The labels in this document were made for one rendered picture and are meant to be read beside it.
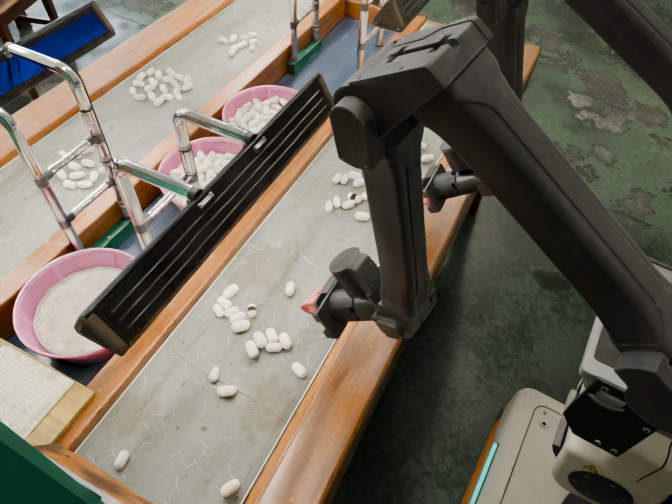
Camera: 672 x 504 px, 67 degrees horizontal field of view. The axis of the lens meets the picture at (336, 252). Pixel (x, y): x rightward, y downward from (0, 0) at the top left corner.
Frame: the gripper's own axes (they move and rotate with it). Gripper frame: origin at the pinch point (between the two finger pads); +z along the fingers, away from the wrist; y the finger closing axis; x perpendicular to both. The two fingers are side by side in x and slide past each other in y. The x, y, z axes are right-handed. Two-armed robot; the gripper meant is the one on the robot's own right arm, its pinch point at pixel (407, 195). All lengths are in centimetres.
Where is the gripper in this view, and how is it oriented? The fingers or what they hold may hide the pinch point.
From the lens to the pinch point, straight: 121.9
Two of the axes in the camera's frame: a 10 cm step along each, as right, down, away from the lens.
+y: -4.4, 6.8, -5.8
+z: -7.1, 1.3, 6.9
